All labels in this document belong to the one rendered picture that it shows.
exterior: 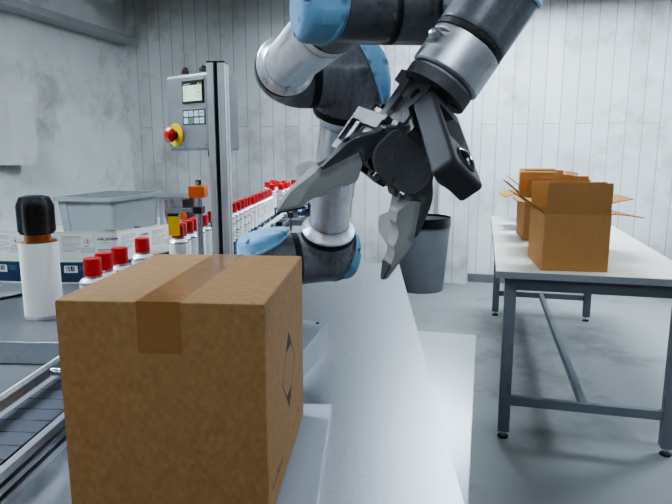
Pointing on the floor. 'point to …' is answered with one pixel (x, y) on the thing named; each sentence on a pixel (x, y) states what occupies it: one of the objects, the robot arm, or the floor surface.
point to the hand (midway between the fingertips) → (336, 252)
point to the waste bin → (427, 256)
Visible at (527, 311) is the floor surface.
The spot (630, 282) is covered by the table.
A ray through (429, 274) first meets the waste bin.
